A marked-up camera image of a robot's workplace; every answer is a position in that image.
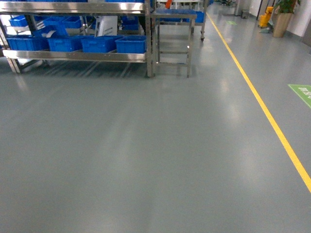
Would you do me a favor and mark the potted plant in tan pot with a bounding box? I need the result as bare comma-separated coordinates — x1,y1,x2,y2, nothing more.
273,0,301,38

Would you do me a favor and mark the blue plastic bin with red parts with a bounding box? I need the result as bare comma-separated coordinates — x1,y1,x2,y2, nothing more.
116,35,147,54

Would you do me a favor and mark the blue plastic bin middle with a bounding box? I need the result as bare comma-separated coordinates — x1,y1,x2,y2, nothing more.
81,35,123,53

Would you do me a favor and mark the white machine cover panel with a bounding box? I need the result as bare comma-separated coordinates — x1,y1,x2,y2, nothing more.
95,16,118,37

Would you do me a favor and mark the yellow mop bucket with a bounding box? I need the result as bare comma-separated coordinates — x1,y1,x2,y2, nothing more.
258,6,273,28

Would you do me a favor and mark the small steel table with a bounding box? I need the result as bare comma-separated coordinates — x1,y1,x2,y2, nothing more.
151,9,197,77

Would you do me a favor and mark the blue plastic bin left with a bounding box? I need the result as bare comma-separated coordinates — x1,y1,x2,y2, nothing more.
47,36,82,52

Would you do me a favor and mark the steel roller shelf rack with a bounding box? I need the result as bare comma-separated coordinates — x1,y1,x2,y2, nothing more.
0,0,154,77

